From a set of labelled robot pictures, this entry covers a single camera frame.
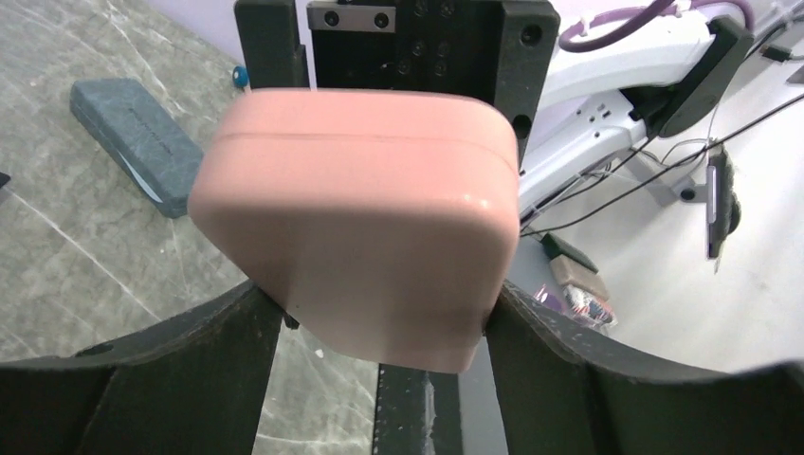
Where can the small packets on floor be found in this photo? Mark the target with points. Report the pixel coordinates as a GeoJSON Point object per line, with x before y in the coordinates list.
{"type": "Point", "coordinates": [581, 293]}

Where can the black device on floor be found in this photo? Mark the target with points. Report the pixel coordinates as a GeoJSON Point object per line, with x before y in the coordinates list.
{"type": "Point", "coordinates": [723, 212]}

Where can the pink glasses case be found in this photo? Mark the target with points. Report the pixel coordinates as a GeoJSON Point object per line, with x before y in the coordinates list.
{"type": "Point", "coordinates": [384, 222]}

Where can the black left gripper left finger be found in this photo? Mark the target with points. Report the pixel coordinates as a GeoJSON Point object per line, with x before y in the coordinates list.
{"type": "Point", "coordinates": [191, 384]}

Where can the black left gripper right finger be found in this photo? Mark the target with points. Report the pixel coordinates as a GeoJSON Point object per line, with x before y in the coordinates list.
{"type": "Point", "coordinates": [566, 389]}

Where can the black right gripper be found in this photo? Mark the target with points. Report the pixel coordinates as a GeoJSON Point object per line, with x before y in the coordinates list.
{"type": "Point", "coordinates": [494, 51]}

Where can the grey glasses case green lining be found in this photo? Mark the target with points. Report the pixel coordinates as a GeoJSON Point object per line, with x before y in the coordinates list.
{"type": "Point", "coordinates": [142, 138]}

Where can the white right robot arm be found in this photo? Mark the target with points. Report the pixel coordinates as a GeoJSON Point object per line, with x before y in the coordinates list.
{"type": "Point", "coordinates": [626, 76]}

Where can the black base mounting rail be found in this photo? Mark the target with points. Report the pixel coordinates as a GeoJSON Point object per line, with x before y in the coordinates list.
{"type": "Point", "coordinates": [418, 412]}

